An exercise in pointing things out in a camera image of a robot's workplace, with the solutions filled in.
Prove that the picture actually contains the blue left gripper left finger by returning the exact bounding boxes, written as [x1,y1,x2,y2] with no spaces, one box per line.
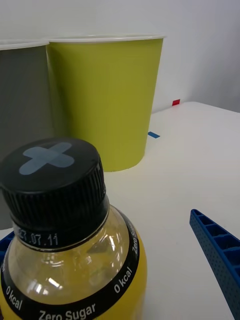
[0,231,15,253]

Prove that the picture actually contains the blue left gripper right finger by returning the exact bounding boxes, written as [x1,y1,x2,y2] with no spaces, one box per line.
[189,208,240,320]

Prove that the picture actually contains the yellow bottle with black cap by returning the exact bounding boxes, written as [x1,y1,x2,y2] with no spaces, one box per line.
[0,137,148,320]

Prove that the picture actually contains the grey plastic waste bin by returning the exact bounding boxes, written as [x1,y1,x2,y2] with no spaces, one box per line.
[0,39,57,231]

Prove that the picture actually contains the yellow-green plastic waste bin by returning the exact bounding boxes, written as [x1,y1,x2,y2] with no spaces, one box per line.
[45,34,168,173]

